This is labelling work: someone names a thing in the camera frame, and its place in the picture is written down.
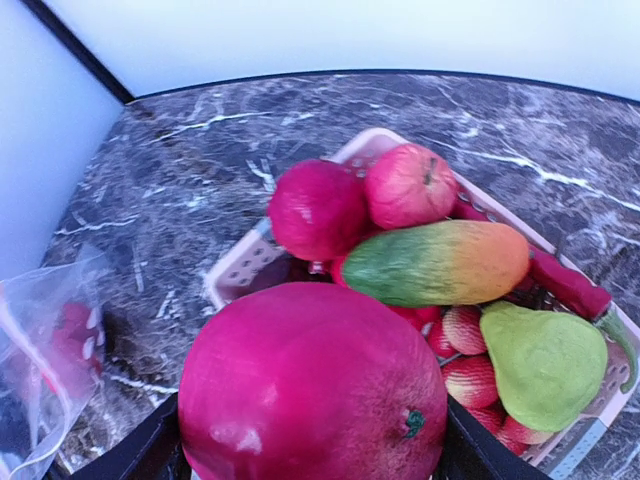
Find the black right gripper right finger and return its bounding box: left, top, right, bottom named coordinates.
left=442, top=397, right=550, bottom=480

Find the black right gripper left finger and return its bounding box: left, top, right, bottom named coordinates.
left=69, top=393, right=188, bottom=480

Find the red tomato with stem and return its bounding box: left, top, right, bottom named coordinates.
left=50, top=301, right=105, bottom=389

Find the red fruit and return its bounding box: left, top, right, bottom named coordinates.
left=267, top=159, right=370, bottom=261
left=178, top=282, right=447, bottom=479
left=365, top=143, right=458, bottom=230

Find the clear zip top bag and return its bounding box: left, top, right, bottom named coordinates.
left=1, top=246, right=109, bottom=479

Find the red chili pepper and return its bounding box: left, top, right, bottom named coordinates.
left=449, top=199, right=640, bottom=394

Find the small red apple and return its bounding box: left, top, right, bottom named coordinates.
left=442, top=306, right=487, bottom=355
left=500, top=416, right=554, bottom=445
left=442, top=355, right=499, bottom=409
left=468, top=407, right=506, bottom=436

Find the green pear-like fruit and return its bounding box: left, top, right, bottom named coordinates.
left=480, top=301, right=608, bottom=432

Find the green orange mango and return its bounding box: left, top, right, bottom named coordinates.
left=341, top=220, right=530, bottom=307

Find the pink plastic basket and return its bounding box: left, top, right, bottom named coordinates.
left=205, top=127, right=640, bottom=476

